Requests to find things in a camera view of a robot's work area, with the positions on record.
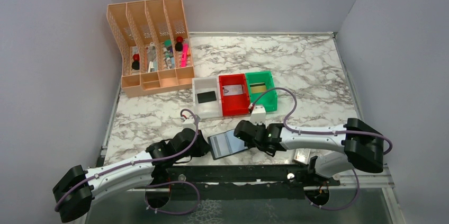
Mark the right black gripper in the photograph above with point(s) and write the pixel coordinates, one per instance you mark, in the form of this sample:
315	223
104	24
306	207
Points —
242	132

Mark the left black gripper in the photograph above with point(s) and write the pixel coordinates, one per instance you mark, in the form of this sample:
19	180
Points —
202	144

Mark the silver card tin box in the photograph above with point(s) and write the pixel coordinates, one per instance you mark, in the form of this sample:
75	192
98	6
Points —
302	156

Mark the black leather card holder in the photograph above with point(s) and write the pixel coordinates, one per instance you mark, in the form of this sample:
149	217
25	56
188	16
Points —
225	144

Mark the red plastic bin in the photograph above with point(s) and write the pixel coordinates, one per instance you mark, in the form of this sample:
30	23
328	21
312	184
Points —
237	104

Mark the white plastic bin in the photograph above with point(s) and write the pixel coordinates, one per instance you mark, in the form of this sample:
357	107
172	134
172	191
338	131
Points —
207	110

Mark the green plastic bin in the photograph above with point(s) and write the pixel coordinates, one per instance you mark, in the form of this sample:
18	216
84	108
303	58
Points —
269	100

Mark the silver patterned credit card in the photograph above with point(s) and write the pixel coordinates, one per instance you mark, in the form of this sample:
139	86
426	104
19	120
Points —
231	90

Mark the peach plastic desk organizer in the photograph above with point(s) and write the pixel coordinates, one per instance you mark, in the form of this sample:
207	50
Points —
134	26

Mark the black credit card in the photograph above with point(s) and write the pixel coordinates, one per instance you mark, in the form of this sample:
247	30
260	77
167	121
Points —
204	97

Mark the gold credit card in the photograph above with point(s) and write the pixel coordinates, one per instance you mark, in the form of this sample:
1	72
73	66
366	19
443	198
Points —
258	88

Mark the red black stamp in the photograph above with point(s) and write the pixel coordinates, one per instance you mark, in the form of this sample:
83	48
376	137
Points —
135	65
179	44

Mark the pink highlighter pen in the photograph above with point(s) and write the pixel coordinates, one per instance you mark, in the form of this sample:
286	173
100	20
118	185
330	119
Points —
185	55

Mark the white stapler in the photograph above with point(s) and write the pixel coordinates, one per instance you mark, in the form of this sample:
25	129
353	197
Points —
151	58

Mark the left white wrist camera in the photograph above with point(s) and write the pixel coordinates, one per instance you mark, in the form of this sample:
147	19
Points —
190	122

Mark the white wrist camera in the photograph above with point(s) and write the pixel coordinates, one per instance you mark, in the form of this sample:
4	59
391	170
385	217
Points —
258	115
190	122

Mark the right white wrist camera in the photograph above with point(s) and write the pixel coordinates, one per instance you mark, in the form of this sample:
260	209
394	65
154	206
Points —
258	115

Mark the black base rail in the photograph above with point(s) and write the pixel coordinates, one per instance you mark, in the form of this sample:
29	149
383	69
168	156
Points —
235	182

